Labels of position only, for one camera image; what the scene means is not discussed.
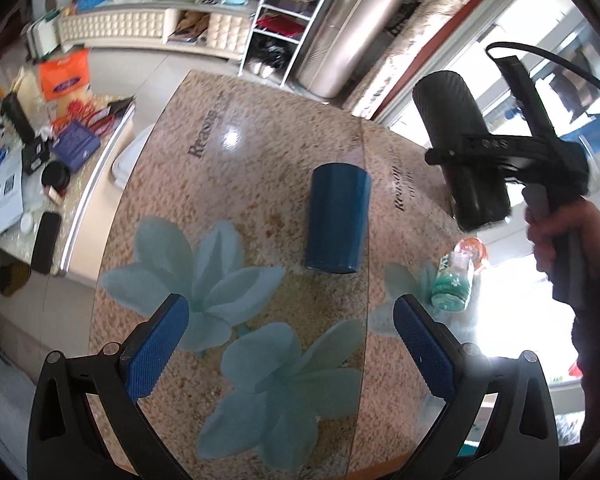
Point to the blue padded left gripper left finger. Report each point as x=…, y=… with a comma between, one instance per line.
x=64, y=441

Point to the silver standing air conditioner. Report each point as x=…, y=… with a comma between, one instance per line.
x=346, y=32

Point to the black round container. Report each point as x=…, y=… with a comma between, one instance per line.
x=56, y=175

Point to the dark blue plastic cup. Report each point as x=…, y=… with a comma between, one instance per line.
x=338, y=213

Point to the person's right hand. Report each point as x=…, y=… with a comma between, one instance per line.
x=566, y=247

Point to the white tufted tv cabinet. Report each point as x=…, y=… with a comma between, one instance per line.
x=151, y=25

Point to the black smartphone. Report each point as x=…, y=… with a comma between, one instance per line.
x=45, y=242

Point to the dark blue box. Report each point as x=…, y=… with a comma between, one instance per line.
x=75, y=145

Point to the green white tissue pack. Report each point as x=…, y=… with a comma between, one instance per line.
x=457, y=270

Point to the orange plastic bag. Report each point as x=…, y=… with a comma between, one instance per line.
x=64, y=75

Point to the white metal shelf rack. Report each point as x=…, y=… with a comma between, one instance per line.
x=278, y=31

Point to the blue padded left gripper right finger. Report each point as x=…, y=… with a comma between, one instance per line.
x=497, y=421

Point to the small black box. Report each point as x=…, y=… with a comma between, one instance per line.
x=35, y=155

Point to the white paper with QR codes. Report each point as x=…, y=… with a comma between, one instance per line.
x=11, y=203

